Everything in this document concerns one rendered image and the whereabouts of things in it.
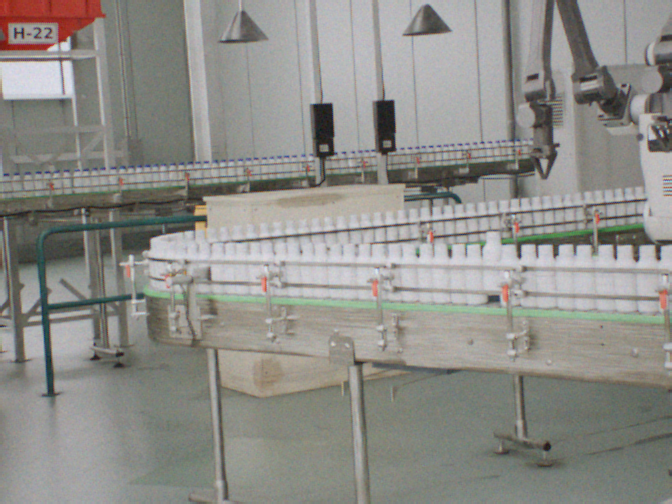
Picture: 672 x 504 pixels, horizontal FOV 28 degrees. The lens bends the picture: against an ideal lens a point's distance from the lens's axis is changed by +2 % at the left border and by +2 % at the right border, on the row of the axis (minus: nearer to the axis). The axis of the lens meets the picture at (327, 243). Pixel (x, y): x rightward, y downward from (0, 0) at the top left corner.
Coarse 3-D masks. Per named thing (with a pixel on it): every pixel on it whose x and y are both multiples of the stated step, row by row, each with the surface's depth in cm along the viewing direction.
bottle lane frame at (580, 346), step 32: (224, 320) 441; (256, 320) 431; (288, 320) 421; (320, 320) 412; (352, 320) 403; (384, 320) 395; (416, 320) 387; (448, 320) 379; (480, 320) 372; (544, 320) 358; (576, 320) 351; (608, 320) 345; (640, 320) 339; (256, 352) 432; (288, 352) 423; (320, 352) 413; (384, 352) 396; (416, 352) 388; (448, 352) 380; (480, 352) 373; (544, 352) 359; (576, 352) 352; (608, 352) 346; (640, 352) 340; (640, 384) 341
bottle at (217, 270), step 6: (216, 246) 446; (222, 246) 446; (216, 252) 446; (222, 252) 446; (210, 258) 447; (216, 258) 445; (222, 258) 445; (216, 264) 445; (222, 264) 445; (216, 270) 445; (222, 270) 445; (216, 276) 445; (222, 276) 445; (216, 288) 446; (222, 288) 446
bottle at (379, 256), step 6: (378, 246) 399; (384, 246) 400; (378, 252) 399; (384, 252) 399; (372, 258) 399; (378, 258) 398; (384, 258) 399; (372, 270) 399; (384, 270) 398; (384, 282) 398; (372, 294) 400; (384, 294) 399; (384, 300) 399
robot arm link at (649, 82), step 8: (656, 64) 351; (664, 64) 344; (648, 72) 343; (656, 72) 341; (664, 72) 344; (648, 80) 343; (656, 80) 342; (664, 80) 341; (648, 88) 343; (656, 88) 342; (664, 88) 343
